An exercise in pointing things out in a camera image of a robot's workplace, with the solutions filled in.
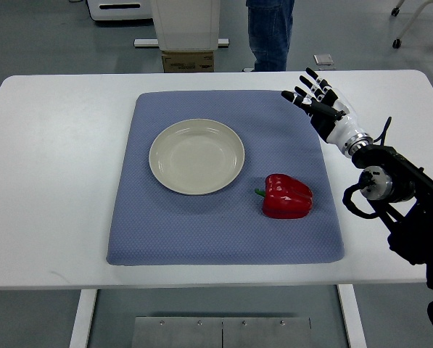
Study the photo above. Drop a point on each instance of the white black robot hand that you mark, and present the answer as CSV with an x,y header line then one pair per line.
x,y
331,115

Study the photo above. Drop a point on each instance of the red bell pepper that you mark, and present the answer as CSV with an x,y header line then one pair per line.
x,y
285,197

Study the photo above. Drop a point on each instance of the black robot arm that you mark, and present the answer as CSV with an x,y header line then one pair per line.
x,y
394,190

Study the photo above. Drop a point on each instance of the grey floor plate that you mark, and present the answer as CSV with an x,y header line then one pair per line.
x,y
323,59

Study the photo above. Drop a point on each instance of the cream round plate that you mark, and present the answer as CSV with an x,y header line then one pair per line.
x,y
196,156

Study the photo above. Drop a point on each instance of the white rolling chair base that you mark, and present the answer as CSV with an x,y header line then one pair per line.
x,y
397,42

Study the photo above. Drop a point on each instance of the person legs in jeans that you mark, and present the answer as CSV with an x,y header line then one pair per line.
x,y
269,28

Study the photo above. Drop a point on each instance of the blue quilted mat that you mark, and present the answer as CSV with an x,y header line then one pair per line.
x,y
153,225

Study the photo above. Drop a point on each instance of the cardboard box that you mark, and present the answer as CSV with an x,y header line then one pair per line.
x,y
188,61

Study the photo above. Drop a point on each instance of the right white table leg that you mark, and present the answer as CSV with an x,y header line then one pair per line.
x,y
351,316

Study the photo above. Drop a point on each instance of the white table leg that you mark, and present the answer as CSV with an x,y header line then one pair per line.
x,y
351,316
83,319

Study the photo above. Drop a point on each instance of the white appliance with slot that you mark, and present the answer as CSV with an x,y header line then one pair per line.
x,y
118,10

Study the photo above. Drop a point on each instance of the left white table leg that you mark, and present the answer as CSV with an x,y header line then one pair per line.
x,y
83,319

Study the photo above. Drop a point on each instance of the white machine pedestal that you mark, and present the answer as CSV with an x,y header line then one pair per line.
x,y
185,25

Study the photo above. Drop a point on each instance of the metal base plate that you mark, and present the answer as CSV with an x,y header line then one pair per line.
x,y
221,332

